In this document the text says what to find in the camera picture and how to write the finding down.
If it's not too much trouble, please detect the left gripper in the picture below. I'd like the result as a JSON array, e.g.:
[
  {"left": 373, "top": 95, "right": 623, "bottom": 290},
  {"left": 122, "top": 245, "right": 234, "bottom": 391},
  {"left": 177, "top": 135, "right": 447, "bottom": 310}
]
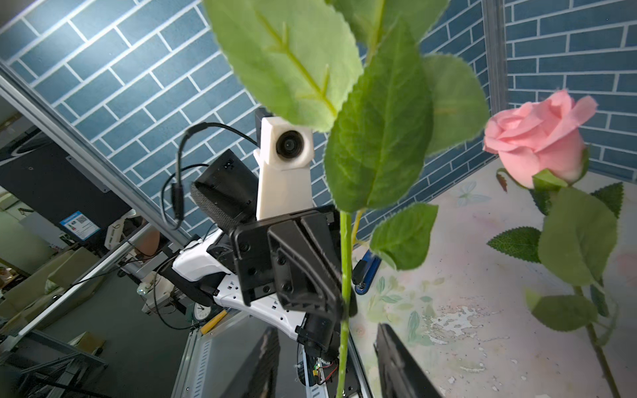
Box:
[{"left": 231, "top": 205, "right": 344, "bottom": 318}]

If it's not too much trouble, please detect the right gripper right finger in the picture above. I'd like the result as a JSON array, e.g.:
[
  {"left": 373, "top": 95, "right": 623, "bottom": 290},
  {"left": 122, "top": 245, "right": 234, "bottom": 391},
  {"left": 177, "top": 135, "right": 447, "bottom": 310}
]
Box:
[{"left": 374, "top": 323, "right": 441, "bottom": 398}]

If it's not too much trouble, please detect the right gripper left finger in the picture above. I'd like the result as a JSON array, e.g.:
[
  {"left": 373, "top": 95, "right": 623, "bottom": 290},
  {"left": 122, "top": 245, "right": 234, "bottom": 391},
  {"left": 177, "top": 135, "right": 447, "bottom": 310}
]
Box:
[{"left": 221, "top": 327, "right": 280, "bottom": 398}]

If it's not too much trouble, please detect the orange rose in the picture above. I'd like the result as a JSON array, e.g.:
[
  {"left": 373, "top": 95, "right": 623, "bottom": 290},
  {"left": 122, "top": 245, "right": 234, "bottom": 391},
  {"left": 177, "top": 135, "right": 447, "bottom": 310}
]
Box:
[{"left": 204, "top": 1, "right": 489, "bottom": 396}]

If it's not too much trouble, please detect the pink rose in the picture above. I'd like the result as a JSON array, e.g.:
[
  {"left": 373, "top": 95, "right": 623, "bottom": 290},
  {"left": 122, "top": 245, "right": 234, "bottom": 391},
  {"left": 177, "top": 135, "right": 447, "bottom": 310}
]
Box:
[{"left": 484, "top": 91, "right": 624, "bottom": 397}]

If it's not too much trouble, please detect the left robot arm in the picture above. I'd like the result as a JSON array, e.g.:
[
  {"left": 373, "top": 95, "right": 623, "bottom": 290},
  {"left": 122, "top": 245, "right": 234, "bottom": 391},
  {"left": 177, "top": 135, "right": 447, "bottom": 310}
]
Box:
[{"left": 169, "top": 149, "right": 357, "bottom": 362}]

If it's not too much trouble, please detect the blue black handheld device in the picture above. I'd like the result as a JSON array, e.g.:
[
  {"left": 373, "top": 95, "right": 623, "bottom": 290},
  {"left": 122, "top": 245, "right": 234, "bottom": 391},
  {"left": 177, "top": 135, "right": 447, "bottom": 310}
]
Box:
[{"left": 352, "top": 250, "right": 382, "bottom": 295}]

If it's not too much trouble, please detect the aluminium mounting rail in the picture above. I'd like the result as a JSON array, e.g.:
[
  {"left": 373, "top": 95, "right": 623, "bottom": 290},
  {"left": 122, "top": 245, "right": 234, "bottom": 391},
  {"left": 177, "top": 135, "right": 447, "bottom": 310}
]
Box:
[{"left": 171, "top": 307, "right": 374, "bottom": 398}]

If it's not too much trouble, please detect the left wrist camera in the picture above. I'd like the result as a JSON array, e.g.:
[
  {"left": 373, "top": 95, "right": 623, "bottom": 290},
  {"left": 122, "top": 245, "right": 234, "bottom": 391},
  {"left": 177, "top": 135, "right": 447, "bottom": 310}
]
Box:
[{"left": 254, "top": 117, "right": 315, "bottom": 221}]

